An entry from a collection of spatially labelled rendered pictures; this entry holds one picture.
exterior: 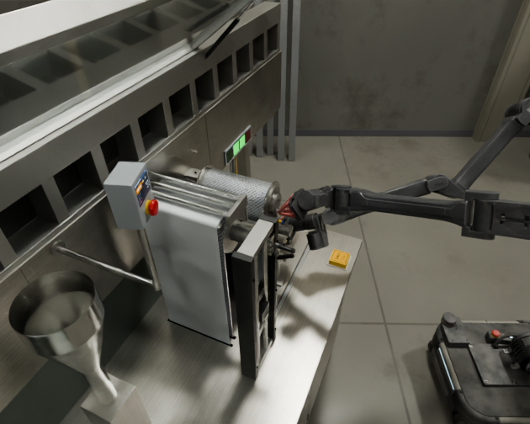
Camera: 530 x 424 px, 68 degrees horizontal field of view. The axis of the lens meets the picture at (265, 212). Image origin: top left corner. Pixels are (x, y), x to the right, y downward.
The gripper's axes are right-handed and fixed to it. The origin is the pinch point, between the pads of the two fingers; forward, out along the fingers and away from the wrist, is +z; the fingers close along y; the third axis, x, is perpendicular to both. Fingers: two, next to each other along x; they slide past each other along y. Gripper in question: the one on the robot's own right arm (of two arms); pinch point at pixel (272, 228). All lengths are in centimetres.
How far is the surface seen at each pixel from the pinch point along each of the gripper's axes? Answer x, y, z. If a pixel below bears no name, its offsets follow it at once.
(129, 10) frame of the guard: 74, -62, -52
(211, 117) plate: 44.7, 13.7, 9.2
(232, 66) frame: 55, 34, 4
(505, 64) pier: -73, 312, -70
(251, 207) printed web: 17.6, -12.3, -7.7
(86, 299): 38, -72, -11
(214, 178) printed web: 29.7, -8.6, 3.5
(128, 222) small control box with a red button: 49, -64, -28
